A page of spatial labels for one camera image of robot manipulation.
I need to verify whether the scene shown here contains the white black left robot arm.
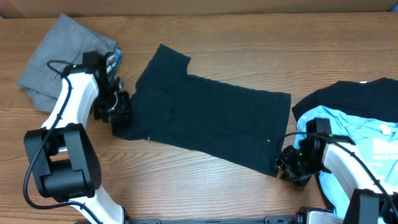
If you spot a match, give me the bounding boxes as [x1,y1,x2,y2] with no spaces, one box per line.
[23,51,132,223]

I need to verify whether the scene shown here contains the light blue t-shirt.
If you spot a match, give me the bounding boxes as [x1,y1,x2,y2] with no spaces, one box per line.
[297,106,397,218]

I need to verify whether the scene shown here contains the folded blue garment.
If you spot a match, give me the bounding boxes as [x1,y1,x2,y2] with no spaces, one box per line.
[106,49,123,76]

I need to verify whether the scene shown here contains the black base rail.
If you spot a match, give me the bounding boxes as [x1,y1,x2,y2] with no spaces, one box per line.
[124,215,305,224]

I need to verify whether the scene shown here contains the black garment under pile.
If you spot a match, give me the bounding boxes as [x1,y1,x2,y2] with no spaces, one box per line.
[292,77,398,212]

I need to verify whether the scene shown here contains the black t-shirt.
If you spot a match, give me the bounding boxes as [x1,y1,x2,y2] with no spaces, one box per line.
[112,45,291,176]

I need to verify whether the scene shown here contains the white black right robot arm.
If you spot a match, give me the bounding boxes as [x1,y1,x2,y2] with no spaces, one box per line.
[276,118,397,223]

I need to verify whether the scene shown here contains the folded grey trousers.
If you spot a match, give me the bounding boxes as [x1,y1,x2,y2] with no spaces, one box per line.
[17,14,119,113]

